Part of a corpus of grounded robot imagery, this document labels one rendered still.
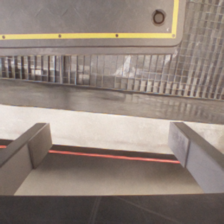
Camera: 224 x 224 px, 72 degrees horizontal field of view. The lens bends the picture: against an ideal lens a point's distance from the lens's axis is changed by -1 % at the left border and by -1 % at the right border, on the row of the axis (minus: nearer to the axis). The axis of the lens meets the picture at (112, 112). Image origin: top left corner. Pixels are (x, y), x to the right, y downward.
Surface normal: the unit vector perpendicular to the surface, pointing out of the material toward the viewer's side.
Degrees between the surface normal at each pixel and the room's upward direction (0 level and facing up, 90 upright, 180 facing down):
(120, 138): 1
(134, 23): 0
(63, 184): 72
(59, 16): 0
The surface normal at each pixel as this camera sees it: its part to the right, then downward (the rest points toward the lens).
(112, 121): 0.01, 0.29
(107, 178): 0.10, -0.84
